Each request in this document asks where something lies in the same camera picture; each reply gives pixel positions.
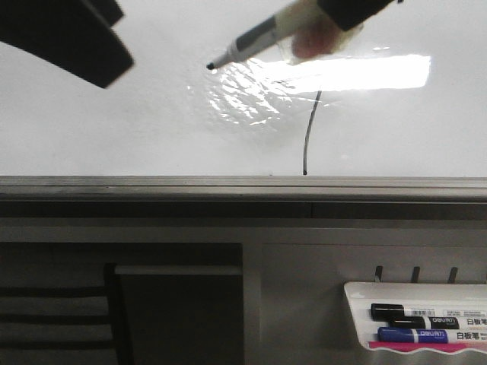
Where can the black hook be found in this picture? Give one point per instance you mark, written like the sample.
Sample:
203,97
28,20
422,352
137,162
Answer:
378,274
415,275
453,275

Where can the black hook left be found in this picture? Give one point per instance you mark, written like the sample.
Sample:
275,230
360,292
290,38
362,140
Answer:
378,274

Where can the white whiteboard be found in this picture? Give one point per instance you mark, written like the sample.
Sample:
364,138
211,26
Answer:
406,97

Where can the black hook middle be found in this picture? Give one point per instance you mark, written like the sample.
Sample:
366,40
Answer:
415,275

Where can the grey whiteboard bottom frame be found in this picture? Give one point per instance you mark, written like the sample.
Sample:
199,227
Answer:
401,198

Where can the black capped marker upper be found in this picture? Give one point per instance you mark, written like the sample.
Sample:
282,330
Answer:
385,311

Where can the black capped marker middle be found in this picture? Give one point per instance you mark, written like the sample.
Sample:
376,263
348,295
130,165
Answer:
438,322

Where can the blue capped marker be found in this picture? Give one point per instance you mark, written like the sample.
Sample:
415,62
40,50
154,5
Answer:
431,336

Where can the black capped marker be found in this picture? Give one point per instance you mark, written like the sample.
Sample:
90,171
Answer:
438,322
385,311

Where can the white whiteboard marker with tape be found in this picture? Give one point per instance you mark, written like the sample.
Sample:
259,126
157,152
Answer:
311,31

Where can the black chair back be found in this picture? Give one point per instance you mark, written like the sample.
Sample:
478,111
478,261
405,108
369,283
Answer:
63,314

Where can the white plastic marker tray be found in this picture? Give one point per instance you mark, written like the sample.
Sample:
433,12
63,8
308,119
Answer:
362,329

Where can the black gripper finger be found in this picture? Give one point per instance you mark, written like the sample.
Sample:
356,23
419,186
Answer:
347,14
76,36

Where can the black hook right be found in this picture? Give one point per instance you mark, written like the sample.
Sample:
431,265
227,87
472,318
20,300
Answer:
453,275

